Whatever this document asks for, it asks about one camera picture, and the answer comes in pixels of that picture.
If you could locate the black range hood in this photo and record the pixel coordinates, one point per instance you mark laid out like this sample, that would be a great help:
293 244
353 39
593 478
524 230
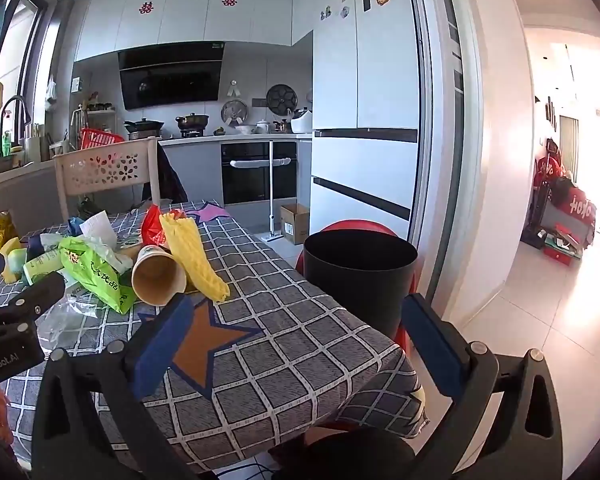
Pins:
172 80

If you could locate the grey round steamer rack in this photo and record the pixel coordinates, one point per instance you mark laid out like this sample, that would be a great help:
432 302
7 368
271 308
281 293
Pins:
234 112

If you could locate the blue wrapper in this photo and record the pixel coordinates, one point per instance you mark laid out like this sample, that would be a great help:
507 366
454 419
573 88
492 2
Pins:
76 225

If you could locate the red plastic basket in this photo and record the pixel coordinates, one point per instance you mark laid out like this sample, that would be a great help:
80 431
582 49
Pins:
100 137

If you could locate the black built-in oven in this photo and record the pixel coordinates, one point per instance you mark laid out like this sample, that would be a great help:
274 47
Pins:
257 180

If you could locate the kitchen window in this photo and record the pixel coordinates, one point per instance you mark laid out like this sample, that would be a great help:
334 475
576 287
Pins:
10 50

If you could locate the red plastic stool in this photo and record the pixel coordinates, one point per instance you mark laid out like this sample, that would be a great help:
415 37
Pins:
360 225

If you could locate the grey lower kitchen cabinet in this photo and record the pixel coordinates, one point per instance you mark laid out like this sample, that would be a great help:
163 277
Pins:
195 170

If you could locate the green printed plastic bag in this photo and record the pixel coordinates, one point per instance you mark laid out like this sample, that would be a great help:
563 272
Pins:
95 275

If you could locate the sliding door frame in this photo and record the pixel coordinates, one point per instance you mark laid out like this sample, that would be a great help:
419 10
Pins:
445 135

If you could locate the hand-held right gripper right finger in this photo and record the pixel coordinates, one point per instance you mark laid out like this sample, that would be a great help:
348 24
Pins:
432 347

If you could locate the cardboard box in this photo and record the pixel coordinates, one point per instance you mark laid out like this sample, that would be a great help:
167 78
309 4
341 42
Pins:
294 225

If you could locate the red plastic bag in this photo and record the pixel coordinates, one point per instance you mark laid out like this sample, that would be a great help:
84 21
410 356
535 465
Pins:
152 230

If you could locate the white upper cabinets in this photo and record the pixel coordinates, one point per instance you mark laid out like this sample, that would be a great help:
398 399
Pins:
190 15

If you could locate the black trash bin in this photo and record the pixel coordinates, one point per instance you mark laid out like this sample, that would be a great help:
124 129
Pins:
355 290

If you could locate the dark cooking pot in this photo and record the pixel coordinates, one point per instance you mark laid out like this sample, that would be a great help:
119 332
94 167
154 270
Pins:
192 122

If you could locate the clear plastic bag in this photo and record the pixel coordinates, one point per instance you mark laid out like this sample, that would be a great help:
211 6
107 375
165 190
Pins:
70 322

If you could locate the white rice cooker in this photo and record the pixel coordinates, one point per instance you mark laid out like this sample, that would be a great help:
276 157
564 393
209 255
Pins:
302 121

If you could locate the dark jacket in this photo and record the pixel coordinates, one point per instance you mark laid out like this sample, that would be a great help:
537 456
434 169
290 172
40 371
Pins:
167 180

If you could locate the kitchen faucet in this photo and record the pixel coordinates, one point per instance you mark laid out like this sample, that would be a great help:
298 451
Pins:
14 102

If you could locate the dark round steamer rack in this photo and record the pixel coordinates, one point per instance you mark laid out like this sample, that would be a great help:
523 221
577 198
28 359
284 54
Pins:
282 98

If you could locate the black wok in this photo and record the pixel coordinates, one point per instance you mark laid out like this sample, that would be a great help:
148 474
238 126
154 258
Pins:
144 125

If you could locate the white green plastic bottle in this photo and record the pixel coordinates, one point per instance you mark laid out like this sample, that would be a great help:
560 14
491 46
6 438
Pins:
42 264

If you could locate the green dish soap bottle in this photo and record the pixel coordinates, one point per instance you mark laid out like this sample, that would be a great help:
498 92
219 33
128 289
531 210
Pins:
5 145

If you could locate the grey checked tablecloth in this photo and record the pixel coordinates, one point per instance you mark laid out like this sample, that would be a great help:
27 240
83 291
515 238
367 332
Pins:
290 340

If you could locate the white kettle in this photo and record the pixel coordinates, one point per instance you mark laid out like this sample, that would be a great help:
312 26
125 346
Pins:
263 127

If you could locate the brown paper cup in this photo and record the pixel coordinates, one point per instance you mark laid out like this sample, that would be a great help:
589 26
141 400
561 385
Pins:
155 275

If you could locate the cream chair with flower cutouts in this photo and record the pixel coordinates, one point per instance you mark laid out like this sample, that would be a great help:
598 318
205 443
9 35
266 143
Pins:
105 160

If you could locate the red printed box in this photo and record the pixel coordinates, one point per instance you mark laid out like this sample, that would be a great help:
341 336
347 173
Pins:
577 210

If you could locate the white stick mop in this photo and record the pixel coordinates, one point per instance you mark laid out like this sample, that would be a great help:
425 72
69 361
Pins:
271 195

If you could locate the white refrigerator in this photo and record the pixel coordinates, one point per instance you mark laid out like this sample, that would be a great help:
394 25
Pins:
360 85

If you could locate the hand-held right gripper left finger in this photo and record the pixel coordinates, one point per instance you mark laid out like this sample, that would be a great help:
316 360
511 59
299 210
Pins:
157 347

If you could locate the white crumpled paper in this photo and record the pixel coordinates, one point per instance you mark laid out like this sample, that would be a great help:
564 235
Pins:
100 227

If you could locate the yellow green packet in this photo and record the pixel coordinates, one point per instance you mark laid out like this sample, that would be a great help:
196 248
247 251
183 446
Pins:
14 260

